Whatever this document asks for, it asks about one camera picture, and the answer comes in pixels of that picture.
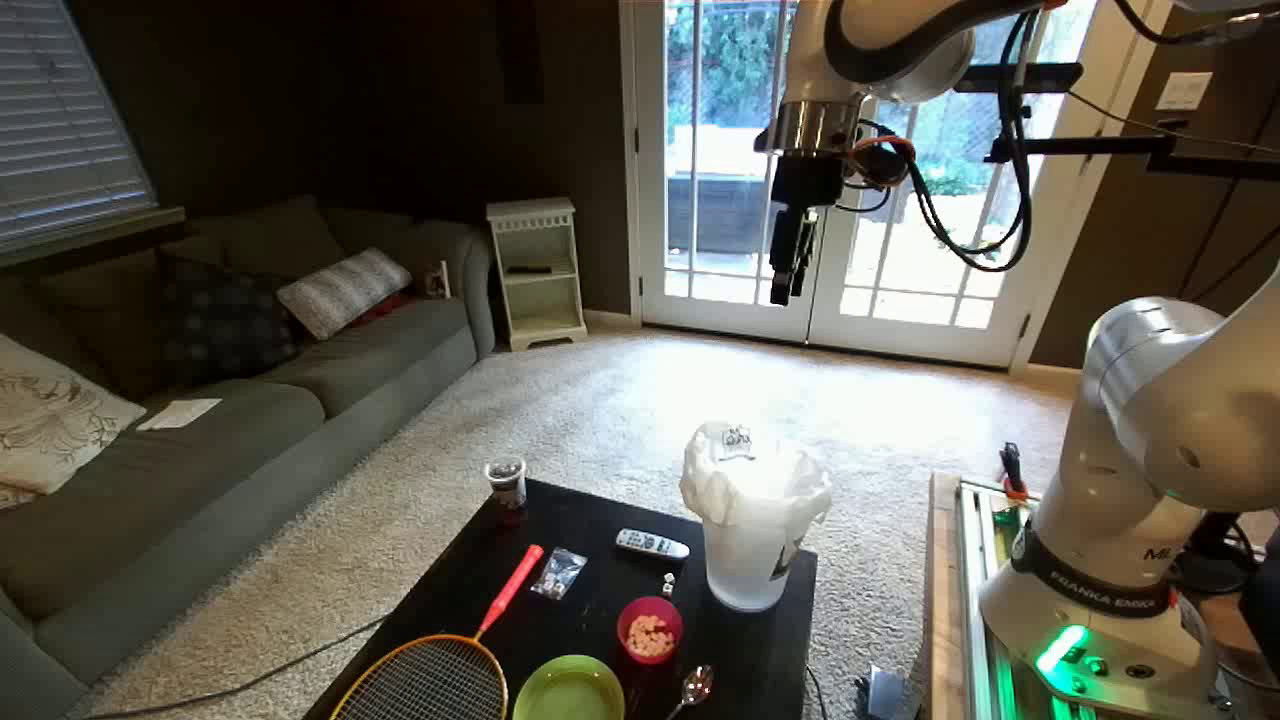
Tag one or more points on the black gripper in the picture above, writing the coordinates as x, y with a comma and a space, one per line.
813, 156

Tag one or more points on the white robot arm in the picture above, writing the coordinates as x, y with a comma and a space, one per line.
1177, 409

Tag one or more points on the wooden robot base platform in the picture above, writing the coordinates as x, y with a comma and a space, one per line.
969, 676

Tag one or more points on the white french door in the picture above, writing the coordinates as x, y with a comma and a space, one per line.
935, 250

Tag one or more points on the white side shelf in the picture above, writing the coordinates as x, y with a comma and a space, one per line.
539, 268

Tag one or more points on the small cup with dark liquid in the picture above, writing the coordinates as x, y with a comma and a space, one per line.
508, 480

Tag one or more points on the black coffee table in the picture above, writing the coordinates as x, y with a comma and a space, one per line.
757, 653

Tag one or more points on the clear plastic packet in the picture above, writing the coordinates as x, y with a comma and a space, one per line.
558, 573

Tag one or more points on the red bowl with snacks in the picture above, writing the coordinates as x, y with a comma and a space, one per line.
651, 629

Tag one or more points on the metal spoon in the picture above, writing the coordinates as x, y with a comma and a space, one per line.
695, 691

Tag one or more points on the striped white pillow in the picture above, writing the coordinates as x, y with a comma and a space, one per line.
346, 288

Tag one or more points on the green plate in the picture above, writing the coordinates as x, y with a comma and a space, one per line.
571, 691

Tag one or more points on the dark patterned pillow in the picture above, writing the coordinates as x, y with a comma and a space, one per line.
217, 321

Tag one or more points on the white paper on sofa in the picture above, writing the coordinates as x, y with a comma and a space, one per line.
178, 412

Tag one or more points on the window blinds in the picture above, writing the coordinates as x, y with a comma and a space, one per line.
66, 156

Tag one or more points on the beige printed pillow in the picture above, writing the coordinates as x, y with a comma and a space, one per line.
55, 421

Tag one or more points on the grey sofa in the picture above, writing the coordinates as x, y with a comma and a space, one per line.
96, 570

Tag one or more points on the black camera on stand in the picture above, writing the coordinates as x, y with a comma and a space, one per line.
1035, 78

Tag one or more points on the red handled badminton racket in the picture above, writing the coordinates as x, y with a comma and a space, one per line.
441, 675

